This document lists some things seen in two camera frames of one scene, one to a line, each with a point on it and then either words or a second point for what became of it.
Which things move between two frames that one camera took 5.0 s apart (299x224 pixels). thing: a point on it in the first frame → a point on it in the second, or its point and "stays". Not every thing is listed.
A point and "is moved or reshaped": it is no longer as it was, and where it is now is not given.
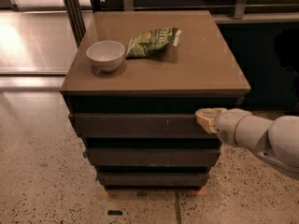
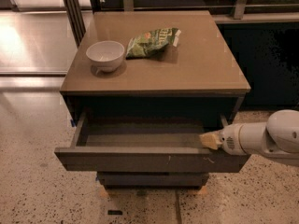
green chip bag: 148,42 stays
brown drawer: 140,126 is moved or reshaped
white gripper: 226,126 → 230,139
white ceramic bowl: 106,56 stays
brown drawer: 153,178 stays
